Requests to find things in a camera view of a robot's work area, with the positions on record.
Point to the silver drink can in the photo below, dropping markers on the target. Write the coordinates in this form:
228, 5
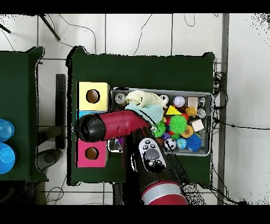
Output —
120, 98
164, 99

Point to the mint green cloth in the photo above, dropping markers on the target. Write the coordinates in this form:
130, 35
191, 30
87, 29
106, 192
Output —
154, 114

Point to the yellow cheese wedge toy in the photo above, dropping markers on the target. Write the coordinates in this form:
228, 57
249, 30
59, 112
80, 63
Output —
172, 111

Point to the wooden box with three holes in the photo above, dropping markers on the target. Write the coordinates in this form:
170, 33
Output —
95, 101

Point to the wooden cube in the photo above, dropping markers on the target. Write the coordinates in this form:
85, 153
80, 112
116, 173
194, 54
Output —
197, 125
192, 101

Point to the baseball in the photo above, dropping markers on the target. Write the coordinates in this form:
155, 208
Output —
179, 101

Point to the large blue bowl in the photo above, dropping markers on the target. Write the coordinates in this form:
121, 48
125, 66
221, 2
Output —
6, 158

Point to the green spiky ball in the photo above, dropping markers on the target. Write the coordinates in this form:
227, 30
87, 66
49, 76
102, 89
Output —
178, 124

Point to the blue spiky ball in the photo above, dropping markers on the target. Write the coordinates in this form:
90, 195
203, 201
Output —
194, 142

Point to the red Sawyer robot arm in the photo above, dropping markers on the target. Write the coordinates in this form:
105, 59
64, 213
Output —
126, 122

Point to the green fuzzy monster toy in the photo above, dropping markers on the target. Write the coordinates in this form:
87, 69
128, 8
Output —
159, 129

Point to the dark green tablecloth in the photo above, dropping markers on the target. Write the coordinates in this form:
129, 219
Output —
21, 63
137, 69

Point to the black tripod leg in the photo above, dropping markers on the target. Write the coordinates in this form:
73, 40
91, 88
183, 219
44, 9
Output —
5, 29
50, 28

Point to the soccer ball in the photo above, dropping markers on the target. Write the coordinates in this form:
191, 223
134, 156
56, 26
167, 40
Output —
170, 144

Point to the cream cloth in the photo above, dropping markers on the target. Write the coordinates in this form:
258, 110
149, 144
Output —
143, 98

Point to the small blue bowl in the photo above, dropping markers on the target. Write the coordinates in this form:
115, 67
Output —
6, 130

